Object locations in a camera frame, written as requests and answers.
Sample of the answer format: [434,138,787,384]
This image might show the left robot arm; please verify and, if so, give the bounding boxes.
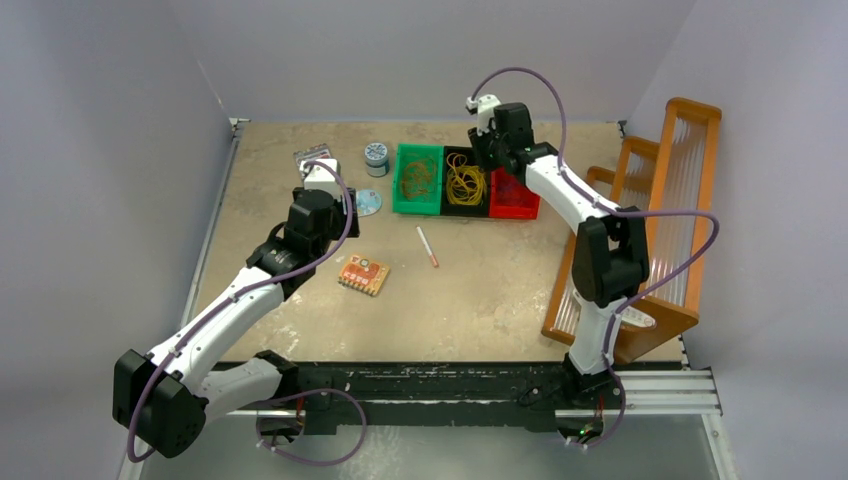
[112,188,359,463]

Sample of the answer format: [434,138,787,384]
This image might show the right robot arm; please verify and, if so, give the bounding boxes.
[466,95,650,407]

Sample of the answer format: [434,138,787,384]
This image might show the correction tape blister pack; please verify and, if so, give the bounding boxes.
[356,189,383,217]

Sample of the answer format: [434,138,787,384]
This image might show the red plastic bin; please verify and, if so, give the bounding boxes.
[489,168,540,220]

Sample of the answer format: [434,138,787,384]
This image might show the black plastic bin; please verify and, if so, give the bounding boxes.
[440,146,490,217]

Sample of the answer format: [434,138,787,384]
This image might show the marker pen set pack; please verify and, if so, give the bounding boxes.
[293,143,333,166]

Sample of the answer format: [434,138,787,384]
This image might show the orange spiral notebook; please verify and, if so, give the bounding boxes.
[338,254,390,297]

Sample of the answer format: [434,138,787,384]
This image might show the round paint jar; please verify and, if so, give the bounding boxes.
[363,142,390,178]

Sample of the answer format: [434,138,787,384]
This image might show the green plastic bin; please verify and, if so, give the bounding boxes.
[392,143,443,216]

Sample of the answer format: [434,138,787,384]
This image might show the white orange marker pen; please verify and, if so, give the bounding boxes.
[416,225,440,268]

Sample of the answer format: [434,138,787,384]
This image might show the wooden rack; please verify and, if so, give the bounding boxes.
[539,97,723,366]

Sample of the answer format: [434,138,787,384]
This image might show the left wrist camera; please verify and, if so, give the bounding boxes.
[298,158,342,200]

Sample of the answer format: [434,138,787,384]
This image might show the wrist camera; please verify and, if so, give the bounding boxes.
[466,94,502,136]
[298,158,342,200]

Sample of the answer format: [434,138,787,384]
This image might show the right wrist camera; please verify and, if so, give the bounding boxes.
[466,94,502,136]

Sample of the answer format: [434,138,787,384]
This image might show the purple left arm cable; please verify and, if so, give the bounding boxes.
[125,160,356,464]

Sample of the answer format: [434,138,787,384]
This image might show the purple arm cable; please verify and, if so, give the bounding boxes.
[468,66,721,453]
[125,160,356,464]

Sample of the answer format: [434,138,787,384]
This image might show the coiled yellow cable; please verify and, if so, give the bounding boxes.
[445,165,488,207]

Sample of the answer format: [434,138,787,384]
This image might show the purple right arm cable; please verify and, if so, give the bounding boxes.
[468,66,721,453]

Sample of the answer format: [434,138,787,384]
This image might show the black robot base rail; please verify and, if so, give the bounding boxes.
[231,349,627,439]

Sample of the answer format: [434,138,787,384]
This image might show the aluminium table edge rail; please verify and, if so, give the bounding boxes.
[116,118,251,479]

